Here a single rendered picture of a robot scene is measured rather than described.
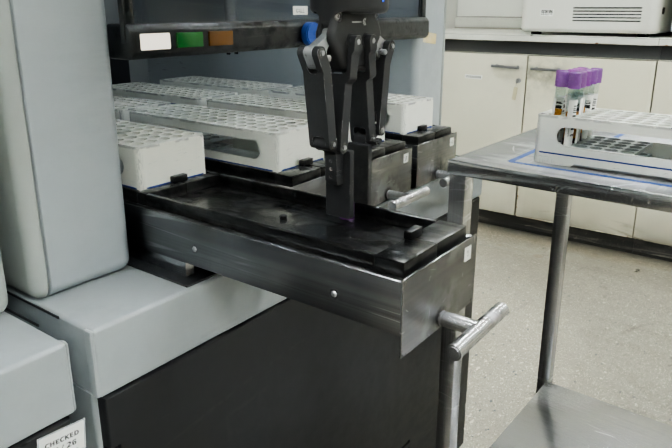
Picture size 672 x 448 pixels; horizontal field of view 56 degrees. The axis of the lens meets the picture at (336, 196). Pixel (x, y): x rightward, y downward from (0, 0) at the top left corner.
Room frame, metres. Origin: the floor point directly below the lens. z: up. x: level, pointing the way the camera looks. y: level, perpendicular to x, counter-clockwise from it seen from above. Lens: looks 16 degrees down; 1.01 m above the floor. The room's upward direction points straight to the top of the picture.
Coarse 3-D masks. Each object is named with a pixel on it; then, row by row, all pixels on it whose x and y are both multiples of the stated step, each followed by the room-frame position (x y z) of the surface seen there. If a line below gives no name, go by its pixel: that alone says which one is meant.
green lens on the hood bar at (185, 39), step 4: (180, 32) 0.69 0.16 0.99; (184, 32) 0.69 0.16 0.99; (188, 32) 0.70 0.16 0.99; (192, 32) 0.70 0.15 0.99; (196, 32) 0.71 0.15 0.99; (200, 32) 0.71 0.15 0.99; (176, 36) 0.69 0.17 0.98; (180, 36) 0.69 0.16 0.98; (184, 36) 0.69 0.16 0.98; (188, 36) 0.70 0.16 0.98; (192, 36) 0.70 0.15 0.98; (196, 36) 0.71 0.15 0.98; (200, 36) 0.71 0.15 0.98; (176, 40) 0.69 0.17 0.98; (180, 40) 0.69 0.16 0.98; (184, 40) 0.69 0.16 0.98; (188, 40) 0.70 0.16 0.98; (192, 40) 0.70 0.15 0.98; (196, 40) 0.71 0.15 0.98; (200, 40) 0.71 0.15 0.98; (176, 44) 0.69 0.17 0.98; (180, 44) 0.69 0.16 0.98; (184, 44) 0.69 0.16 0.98; (188, 44) 0.70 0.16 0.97; (192, 44) 0.70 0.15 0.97; (196, 44) 0.71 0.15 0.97; (200, 44) 0.71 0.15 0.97
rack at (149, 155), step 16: (128, 128) 0.81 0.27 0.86; (144, 128) 0.80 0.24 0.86; (160, 128) 0.81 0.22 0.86; (128, 144) 0.70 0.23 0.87; (144, 144) 0.70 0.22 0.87; (160, 144) 0.71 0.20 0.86; (176, 144) 0.73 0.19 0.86; (192, 144) 0.75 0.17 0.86; (128, 160) 0.70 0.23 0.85; (144, 160) 0.69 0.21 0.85; (160, 160) 0.71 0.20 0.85; (176, 160) 0.73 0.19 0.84; (192, 160) 0.75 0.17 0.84; (128, 176) 0.70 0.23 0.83; (144, 176) 0.69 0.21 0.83; (160, 176) 0.71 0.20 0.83
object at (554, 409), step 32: (448, 160) 0.82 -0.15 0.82; (480, 160) 0.82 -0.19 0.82; (512, 160) 0.81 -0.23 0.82; (576, 192) 0.71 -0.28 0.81; (608, 192) 0.69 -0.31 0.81; (640, 192) 0.67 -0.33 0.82; (544, 320) 1.15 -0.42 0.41; (544, 352) 1.14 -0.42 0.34; (448, 384) 0.81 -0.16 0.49; (544, 384) 1.13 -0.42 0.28; (448, 416) 0.81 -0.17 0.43; (544, 416) 1.02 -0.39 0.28; (576, 416) 1.02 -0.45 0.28; (608, 416) 1.02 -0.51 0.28; (640, 416) 1.02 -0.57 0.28
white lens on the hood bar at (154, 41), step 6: (144, 36) 0.65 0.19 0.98; (150, 36) 0.66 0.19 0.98; (156, 36) 0.66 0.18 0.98; (162, 36) 0.67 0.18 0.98; (168, 36) 0.68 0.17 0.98; (144, 42) 0.65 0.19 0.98; (150, 42) 0.66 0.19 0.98; (156, 42) 0.66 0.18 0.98; (162, 42) 0.67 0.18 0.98; (168, 42) 0.68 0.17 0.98; (144, 48) 0.65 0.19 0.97; (150, 48) 0.66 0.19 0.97; (156, 48) 0.66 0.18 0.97; (162, 48) 0.67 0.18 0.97; (168, 48) 0.68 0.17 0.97
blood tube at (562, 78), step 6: (558, 72) 0.81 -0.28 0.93; (564, 72) 0.80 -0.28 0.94; (558, 78) 0.81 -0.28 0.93; (564, 78) 0.80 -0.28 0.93; (558, 84) 0.81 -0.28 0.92; (564, 84) 0.80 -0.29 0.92; (558, 90) 0.81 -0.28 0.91; (564, 90) 0.81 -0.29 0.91; (558, 96) 0.81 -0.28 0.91; (564, 96) 0.81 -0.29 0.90; (558, 102) 0.80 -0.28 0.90; (552, 108) 0.81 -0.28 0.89; (558, 108) 0.80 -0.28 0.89; (552, 114) 0.81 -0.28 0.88; (558, 114) 0.80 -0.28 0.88; (558, 132) 0.81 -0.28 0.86
